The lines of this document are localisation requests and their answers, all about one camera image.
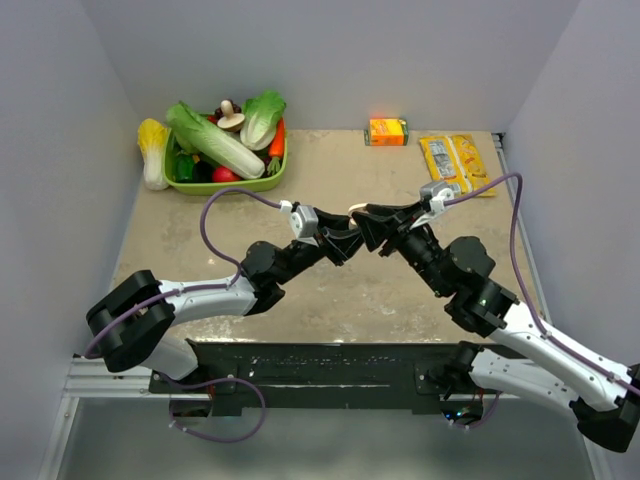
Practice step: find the orange green small box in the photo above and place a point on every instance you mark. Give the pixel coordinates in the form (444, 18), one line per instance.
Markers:
(386, 132)

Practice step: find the beige mushroom toy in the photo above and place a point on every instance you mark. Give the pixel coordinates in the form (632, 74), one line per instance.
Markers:
(228, 119)

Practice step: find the beige small charging case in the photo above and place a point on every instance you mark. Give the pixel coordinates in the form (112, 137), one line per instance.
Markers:
(353, 210)

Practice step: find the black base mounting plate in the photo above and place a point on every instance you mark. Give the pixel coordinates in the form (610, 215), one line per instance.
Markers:
(232, 377)

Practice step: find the dark eggplant toy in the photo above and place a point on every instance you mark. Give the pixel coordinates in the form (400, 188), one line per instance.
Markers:
(202, 172)

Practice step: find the small green cabbage toy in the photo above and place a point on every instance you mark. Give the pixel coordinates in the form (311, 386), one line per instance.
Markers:
(262, 114)

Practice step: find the yellow cabbage toy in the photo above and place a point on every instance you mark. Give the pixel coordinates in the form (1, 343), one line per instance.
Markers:
(152, 139)

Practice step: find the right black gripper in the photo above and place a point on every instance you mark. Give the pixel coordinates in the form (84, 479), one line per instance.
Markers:
(376, 228)

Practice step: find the green pepper toy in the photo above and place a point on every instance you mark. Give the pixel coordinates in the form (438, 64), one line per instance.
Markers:
(183, 168)

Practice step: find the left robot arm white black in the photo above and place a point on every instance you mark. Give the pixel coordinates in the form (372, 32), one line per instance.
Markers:
(131, 322)

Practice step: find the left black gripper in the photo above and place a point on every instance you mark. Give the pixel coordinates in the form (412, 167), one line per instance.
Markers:
(336, 242)

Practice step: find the yellow snack package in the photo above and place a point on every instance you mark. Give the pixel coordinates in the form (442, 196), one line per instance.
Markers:
(456, 160)

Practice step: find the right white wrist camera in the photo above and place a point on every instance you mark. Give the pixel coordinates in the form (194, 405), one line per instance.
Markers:
(432, 202)

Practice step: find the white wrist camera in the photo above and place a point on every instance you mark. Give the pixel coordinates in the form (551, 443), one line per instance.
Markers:
(303, 221)
(432, 202)

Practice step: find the large napa cabbage toy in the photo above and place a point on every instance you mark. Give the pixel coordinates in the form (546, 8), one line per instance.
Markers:
(196, 134)

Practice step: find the green plastic basket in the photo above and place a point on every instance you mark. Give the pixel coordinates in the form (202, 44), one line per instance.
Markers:
(261, 184)

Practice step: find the red tomato toy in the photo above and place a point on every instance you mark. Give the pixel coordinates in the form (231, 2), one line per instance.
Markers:
(224, 175)

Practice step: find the orange carrot toy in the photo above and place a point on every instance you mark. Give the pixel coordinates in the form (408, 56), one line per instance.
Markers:
(276, 150)

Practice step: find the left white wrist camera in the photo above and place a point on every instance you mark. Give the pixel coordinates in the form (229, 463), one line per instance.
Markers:
(303, 221)

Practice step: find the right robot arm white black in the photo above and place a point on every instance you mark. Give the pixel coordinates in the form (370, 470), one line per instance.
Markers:
(600, 393)

